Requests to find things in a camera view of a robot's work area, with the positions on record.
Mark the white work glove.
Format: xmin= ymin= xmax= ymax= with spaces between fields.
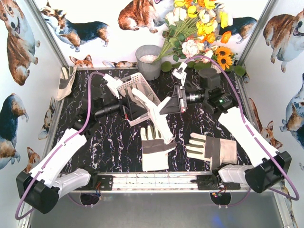
xmin=126 ymin=84 xmax=154 ymax=103

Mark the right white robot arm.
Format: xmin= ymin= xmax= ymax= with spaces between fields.
xmin=160 ymin=63 xmax=292 ymax=193

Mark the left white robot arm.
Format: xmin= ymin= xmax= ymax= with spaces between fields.
xmin=16 ymin=72 xmax=147 ymax=214

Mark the white perforated storage basket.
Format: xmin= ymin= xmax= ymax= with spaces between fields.
xmin=118 ymin=72 xmax=161 ymax=126

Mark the grey metal bucket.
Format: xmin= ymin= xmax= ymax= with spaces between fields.
xmin=135 ymin=45 xmax=162 ymax=81

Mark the left back corner glove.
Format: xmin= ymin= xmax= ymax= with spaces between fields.
xmin=56 ymin=66 xmax=77 ymax=101

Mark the artificial flower bouquet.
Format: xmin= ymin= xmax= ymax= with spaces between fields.
xmin=156 ymin=0 xmax=233 ymax=62

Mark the small sunflower pot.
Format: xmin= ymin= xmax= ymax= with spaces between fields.
xmin=212 ymin=46 xmax=238 ymax=72

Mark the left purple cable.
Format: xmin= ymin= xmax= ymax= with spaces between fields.
xmin=14 ymin=71 xmax=106 ymax=220

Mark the purple cable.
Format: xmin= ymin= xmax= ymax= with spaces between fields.
xmin=184 ymin=56 xmax=300 ymax=201
xmin=14 ymin=71 xmax=106 ymax=220

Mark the front aluminium rail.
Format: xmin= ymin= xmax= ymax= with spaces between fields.
xmin=68 ymin=172 xmax=285 ymax=194

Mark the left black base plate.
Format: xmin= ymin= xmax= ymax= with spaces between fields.
xmin=91 ymin=175 xmax=114 ymax=191

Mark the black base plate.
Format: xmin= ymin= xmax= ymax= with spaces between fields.
xmin=91 ymin=175 xmax=114 ymax=191
xmin=190 ymin=174 xmax=241 ymax=190

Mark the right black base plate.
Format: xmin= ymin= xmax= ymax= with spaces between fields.
xmin=190 ymin=174 xmax=241 ymax=190

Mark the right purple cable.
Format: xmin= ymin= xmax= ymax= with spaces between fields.
xmin=184 ymin=56 xmax=300 ymax=201

